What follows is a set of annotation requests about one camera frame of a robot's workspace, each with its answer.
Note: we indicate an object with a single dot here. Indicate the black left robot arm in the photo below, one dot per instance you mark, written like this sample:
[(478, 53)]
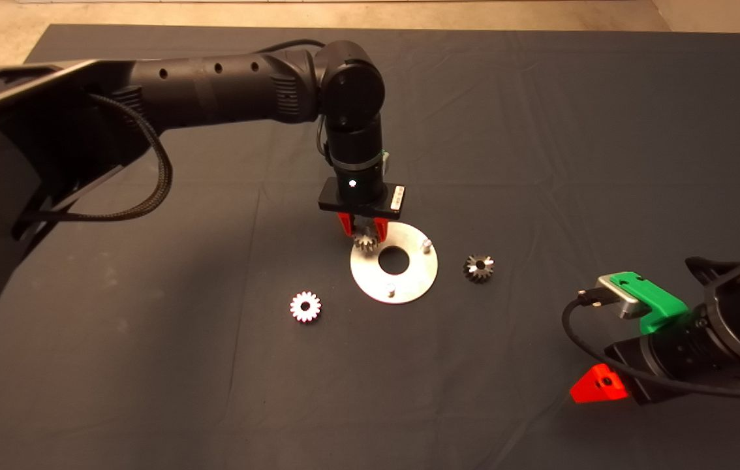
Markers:
[(213, 91)]

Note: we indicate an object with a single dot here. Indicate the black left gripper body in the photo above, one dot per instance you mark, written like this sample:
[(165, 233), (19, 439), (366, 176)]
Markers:
[(360, 196)]

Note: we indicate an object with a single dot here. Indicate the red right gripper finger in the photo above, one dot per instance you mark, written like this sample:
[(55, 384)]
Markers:
[(598, 388)]

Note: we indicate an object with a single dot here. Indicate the green left camera mount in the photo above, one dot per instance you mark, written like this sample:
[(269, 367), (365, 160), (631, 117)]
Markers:
[(383, 160)]

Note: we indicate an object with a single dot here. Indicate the green right camera mount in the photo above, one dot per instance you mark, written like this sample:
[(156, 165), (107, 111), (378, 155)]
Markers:
[(657, 301)]

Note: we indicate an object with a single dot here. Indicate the small steel planetary gear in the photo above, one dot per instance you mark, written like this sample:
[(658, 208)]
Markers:
[(365, 245), (298, 307), (484, 274)]

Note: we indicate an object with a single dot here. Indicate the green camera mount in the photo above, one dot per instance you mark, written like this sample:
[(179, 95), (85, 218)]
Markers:
[(657, 301), (383, 160)]

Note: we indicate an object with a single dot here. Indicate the dark grey table cloth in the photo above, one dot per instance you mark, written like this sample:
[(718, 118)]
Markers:
[(409, 391)]

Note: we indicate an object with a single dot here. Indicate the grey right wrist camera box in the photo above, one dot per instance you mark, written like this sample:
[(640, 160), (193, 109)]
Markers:
[(621, 299)]

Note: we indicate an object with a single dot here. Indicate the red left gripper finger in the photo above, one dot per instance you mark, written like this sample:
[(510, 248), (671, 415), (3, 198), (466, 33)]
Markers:
[(345, 223), (381, 228)]

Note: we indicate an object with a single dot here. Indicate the round metal carrier plate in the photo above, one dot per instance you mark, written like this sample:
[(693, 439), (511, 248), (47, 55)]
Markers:
[(409, 287)]

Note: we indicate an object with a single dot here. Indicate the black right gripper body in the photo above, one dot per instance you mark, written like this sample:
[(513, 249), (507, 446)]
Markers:
[(670, 356)]

